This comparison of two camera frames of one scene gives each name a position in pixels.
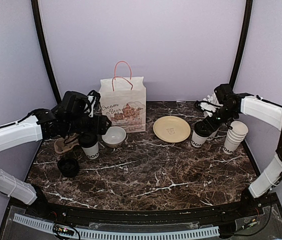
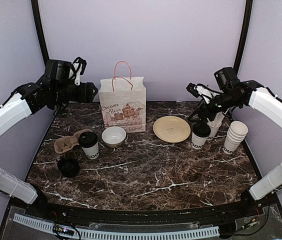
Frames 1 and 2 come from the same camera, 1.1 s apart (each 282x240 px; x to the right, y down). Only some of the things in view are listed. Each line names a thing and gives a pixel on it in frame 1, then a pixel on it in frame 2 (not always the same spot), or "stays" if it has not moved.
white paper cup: [196, 141] stays
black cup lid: [202, 129] stays
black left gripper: [99, 127] → [86, 95]
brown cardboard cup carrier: [61, 145] stays
